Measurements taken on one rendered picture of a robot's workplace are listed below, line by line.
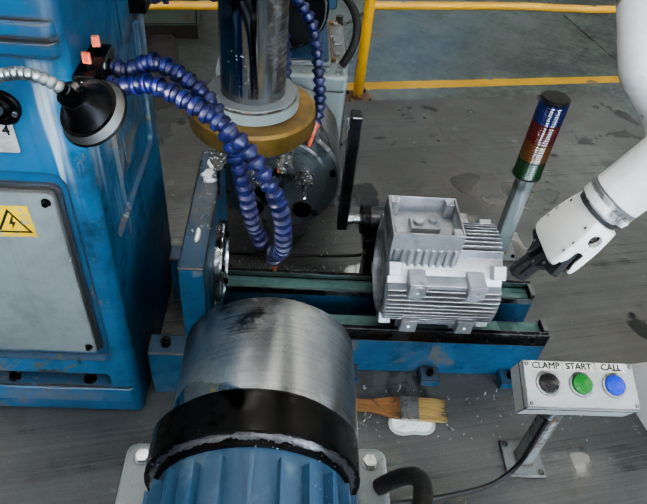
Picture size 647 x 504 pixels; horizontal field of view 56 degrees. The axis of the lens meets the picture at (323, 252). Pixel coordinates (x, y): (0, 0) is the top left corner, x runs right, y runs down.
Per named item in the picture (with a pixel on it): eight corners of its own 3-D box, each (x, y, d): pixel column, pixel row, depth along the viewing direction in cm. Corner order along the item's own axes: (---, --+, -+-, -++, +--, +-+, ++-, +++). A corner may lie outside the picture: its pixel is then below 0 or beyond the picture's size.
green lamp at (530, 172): (516, 181, 130) (523, 164, 127) (509, 164, 135) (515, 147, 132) (543, 182, 131) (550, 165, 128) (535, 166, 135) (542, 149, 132)
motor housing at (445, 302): (376, 342, 109) (393, 268, 96) (368, 267, 123) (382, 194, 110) (484, 346, 111) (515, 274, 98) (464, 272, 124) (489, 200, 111)
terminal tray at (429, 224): (387, 266, 102) (394, 234, 97) (381, 224, 109) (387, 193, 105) (456, 269, 103) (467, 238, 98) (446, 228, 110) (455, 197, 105)
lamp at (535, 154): (523, 164, 127) (529, 146, 124) (515, 147, 132) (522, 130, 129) (550, 165, 128) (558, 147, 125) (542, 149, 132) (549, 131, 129)
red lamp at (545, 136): (529, 146, 124) (537, 127, 121) (522, 130, 129) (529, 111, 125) (558, 147, 125) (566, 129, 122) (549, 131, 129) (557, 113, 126)
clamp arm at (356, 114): (333, 230, 119) (348, 117, 102) (333, 220, 121) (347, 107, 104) (351, 231, 119) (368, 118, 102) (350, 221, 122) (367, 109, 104)
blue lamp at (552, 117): (537, 127, 121) (544, 107, 118) (529, 111, 125) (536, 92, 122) (566, 129, 122) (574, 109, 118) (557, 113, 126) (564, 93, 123)
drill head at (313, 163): (214, 251, 123) (208, 148, 106) (232, 139, 153) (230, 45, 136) (336, 257, 125) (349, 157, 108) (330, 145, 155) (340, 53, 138)
